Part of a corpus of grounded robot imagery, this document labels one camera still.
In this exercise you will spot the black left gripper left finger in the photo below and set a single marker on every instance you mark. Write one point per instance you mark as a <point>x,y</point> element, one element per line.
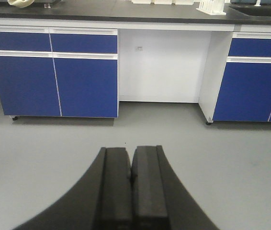
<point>100,200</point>

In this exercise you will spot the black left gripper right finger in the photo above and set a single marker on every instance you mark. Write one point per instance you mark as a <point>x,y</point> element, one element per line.
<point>160,200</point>

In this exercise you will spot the white test tube rack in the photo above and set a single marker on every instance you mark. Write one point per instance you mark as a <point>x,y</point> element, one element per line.
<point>212,7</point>

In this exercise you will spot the blue left lab cabinet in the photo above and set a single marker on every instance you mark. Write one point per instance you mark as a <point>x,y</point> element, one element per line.
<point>59,71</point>

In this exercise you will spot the blue lab cabinet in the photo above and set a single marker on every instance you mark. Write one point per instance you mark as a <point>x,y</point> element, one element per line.
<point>236,82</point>
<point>59,71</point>

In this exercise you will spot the blue right lab cabinet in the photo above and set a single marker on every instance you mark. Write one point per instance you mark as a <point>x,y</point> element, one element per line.
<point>236,82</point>

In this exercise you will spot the white middle storage bin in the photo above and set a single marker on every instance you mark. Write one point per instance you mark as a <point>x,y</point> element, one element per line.
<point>163,2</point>

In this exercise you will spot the white storage bin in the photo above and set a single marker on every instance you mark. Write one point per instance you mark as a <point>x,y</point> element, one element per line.
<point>141,1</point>
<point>163,2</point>
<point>183,2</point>

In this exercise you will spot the white right storage bin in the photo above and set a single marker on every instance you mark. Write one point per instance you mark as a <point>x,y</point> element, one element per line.
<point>183,2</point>

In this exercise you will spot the white left storage bin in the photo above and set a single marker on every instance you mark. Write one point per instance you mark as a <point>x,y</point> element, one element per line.
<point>141,1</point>

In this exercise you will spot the small clear container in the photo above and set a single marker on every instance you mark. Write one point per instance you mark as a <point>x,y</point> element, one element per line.
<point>47,6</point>

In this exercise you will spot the cream rubber glove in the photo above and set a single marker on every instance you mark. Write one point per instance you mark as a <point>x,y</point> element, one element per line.
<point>20,3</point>

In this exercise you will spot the black lab sink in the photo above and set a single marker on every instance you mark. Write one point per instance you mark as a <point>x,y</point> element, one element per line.
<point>252,10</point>

